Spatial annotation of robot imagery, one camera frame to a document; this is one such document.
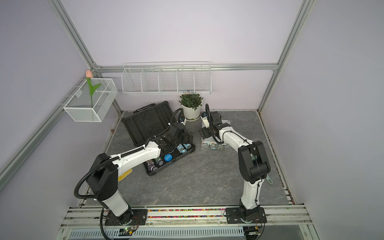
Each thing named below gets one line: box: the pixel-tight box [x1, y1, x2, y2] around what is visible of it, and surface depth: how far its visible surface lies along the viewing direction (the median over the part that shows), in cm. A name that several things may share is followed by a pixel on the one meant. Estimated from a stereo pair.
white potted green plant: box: [179, 93, 203, 122], surface depth 107 cm
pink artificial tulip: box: [85, 70, 101, 108], surface depth 86 cm
